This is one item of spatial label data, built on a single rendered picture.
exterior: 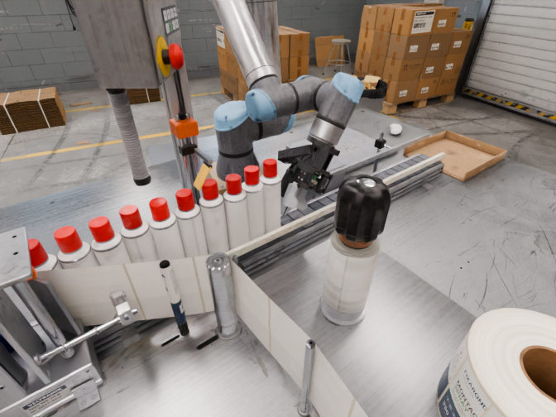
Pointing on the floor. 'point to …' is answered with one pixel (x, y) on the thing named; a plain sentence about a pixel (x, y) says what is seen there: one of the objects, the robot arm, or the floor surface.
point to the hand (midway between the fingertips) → (283, 208)
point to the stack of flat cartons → (31, 110)
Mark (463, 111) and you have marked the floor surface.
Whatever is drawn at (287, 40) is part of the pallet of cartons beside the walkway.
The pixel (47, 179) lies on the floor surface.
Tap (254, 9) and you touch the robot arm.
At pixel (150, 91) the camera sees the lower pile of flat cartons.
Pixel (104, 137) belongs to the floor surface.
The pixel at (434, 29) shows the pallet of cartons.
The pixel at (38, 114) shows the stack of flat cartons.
